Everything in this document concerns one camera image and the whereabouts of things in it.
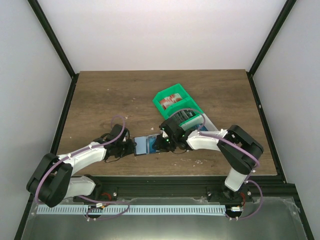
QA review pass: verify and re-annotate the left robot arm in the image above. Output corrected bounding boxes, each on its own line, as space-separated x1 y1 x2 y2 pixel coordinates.
26 124 135 208

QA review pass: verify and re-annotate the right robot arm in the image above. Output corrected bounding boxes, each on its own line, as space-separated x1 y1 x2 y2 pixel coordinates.
151 118 264 202

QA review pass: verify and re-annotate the red credit cards stack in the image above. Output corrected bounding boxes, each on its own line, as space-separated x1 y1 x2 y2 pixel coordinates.
159 93 183 110

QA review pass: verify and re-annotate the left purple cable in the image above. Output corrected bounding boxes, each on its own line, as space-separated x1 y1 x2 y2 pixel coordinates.
34 114 131 222

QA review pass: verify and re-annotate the white bin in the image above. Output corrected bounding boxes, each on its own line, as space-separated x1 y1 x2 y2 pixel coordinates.
181 113 218 132

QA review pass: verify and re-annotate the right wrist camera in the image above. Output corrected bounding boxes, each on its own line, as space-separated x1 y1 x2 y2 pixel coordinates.
161 130 168 138

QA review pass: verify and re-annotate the black card holder wallet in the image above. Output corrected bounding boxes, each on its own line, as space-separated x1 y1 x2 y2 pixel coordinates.
133 136 147 156

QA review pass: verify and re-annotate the green bin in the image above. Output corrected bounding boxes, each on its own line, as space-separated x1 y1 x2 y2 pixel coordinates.
152 83 192 119
163 97 204 129

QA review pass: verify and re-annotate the blue credit cards stack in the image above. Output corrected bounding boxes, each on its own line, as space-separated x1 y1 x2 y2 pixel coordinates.
194 123 208 131

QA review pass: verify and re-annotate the light blue cable duct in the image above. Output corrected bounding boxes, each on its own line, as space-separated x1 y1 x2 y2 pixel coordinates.
36 204 226 216

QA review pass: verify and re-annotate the blue credit card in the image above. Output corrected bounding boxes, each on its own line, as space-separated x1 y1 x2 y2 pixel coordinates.
146 134 159 155

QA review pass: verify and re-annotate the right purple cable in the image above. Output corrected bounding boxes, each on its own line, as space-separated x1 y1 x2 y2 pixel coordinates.
169 107 264 221

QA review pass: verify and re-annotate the green bin middle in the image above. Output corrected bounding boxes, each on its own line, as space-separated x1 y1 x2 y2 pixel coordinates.
163 97 204 129

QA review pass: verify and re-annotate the green bin left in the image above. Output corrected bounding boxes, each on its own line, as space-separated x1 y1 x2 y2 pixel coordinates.
152 83 192 119

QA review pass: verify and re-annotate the dark green credit cards stack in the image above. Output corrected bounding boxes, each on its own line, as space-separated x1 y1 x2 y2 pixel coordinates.
172 110 197 125

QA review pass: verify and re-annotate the black aluminium frame rail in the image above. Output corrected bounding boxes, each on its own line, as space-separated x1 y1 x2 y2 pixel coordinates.
87 176 231 201

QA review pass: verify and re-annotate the purple cable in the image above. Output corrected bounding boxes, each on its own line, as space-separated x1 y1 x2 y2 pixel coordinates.
34 114 131 222
169 107 264 221

